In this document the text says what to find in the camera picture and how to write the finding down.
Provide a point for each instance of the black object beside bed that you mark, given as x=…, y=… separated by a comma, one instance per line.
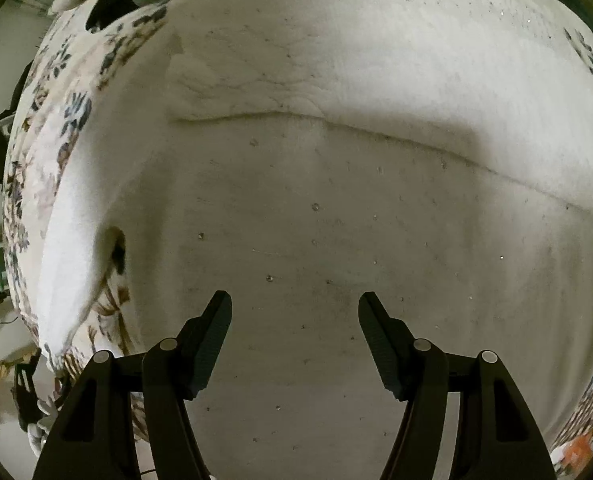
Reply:
x=7, y=117

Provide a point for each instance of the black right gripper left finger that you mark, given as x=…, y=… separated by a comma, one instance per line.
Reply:
x=93, y=436

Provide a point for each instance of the white knit garment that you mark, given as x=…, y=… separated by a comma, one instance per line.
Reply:
x=298, y=153

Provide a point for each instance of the floral bed blanket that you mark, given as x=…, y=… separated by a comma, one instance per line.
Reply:
x=69, y=77

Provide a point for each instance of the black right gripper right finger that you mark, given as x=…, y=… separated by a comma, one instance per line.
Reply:
x=497, y=436

